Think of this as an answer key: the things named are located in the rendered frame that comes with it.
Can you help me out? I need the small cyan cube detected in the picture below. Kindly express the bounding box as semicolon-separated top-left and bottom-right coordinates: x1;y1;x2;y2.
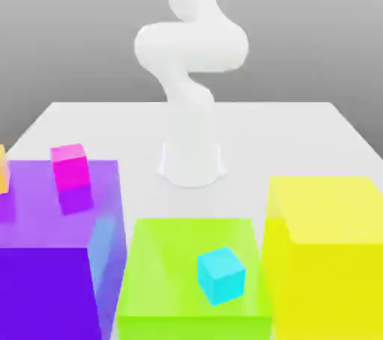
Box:
196;246;247;307

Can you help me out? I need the large green box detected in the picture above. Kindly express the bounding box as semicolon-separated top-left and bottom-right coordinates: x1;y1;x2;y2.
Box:
115;217;273;340

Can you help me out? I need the large yellow box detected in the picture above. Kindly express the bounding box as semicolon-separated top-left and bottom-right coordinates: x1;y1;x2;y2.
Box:
261;175;383;340

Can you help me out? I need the small orange cube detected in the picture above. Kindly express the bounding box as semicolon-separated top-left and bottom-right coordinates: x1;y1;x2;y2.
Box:
0;144;10;195

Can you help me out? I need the large purple box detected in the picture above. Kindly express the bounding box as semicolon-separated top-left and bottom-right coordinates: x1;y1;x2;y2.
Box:
0;160;128;340

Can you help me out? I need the small magenta cube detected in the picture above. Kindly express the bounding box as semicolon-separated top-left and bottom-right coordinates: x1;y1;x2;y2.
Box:
49;142;92;192

